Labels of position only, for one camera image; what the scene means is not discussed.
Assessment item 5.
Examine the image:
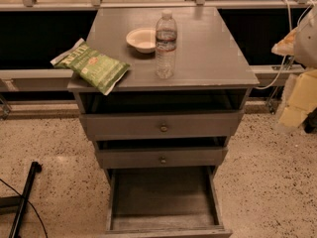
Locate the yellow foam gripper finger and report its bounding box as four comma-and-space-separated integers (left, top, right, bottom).
271, 29, 297, 56
276, 68, 317, 129

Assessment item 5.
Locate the green jalapeno chip bag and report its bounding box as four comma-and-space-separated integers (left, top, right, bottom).
51, 39, 129, 95

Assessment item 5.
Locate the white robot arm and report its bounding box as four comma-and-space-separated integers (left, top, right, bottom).
271, 6, 317, 127

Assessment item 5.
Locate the grey top drawer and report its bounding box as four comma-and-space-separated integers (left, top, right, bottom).
80, 111, 243, 141

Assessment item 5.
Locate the grey middle drawer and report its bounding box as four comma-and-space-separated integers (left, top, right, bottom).
94, 141, 228, 169

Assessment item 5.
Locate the grey wooden drawer cabinet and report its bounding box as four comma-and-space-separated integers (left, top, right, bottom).
68, 7, 259, 170

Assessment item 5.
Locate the grey open bottom drawer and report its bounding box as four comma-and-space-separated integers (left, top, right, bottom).
105, 167, 232, 238

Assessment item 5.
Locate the clear plastic water bottle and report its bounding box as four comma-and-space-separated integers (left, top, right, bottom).
156, 9, 177, 79

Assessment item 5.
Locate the white paper bowl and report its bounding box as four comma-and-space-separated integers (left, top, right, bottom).
126, 28, 156, 54

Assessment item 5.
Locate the black metal stand leg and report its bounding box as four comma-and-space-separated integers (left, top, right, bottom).
0, 162, 42, 238

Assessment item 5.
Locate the metal window railing frame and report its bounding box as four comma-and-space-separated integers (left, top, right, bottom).
0, 0, 317, 121

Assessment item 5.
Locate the thin black floor cable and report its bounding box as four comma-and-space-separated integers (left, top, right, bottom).
0, 178, 50, 238

